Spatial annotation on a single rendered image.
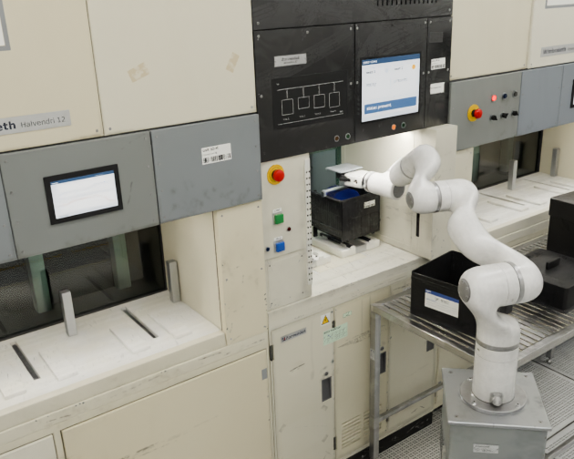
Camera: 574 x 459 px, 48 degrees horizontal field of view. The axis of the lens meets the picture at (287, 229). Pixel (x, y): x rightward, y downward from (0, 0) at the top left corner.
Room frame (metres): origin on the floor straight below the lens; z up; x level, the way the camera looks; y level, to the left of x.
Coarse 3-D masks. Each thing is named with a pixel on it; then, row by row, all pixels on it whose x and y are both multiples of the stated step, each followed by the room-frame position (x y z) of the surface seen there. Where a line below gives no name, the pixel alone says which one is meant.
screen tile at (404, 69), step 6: (396, 66) 2.35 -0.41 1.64; (402, 66) 2.36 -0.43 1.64; (408, 66) 2.38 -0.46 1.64; (396, 72) 2.35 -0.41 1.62; (402, 72) 2.36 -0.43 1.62; (408, 72) 2.38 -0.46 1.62; (414, 72) 2.40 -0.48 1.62; (414, 78) 2.40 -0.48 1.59; (396, 84) 2.35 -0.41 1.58; (402, 84) 2.36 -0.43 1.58; (408, 84) 2.38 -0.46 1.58; (414, 84) 2.40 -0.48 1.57; (396, 90) 2.35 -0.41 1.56; (402, 90) 2.36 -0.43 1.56; (408, 90) 2.38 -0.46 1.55; (414, 90) 2.40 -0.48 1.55
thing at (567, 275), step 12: (540, 252) 2.46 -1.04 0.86; (552, 252) 2.46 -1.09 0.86; (540, 264) 2.34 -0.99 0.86; (552, 264) 2.30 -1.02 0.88; (564, 264) 2.33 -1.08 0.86; (552, 276) 2.23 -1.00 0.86; (564, 276) 2.22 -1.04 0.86; (552, 288) 2.16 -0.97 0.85; (564, 288) 2.13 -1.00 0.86; (540, 300) 2.19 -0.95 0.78; (552, 300) 2.16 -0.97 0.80; (564, 300) 2.12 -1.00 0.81; (564, 312) 2.12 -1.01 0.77
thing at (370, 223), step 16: (368, 192) 2.63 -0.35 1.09; (320, 208) 2.57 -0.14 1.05; (336, 208) 2.48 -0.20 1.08; (352, 208) 2.49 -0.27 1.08; (368, 208) 2.54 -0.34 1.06; (320, 224) 2.57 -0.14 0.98; (336, 224) 2.48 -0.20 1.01; (352, 224) 2.49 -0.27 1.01; (368, 224) 2.54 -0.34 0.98; (336, 240) 2.56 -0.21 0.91; (368, 240) 2.55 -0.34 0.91
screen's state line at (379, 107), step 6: (378, 102) 2.30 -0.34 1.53; (384, 102) 2.31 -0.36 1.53; (390, 102) 2.33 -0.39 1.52; (396, 102) 2.35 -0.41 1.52; (402, 102) 2.36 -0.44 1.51; (408, 102) 2.38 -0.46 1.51; (414, 102) 2.40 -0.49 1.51; (366, 108) 2.26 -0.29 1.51; (372, 108) 2.28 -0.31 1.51; (378, 108) 2.30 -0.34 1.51; (384, 108) 2.31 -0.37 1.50; (390, 108) 2.33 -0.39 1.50
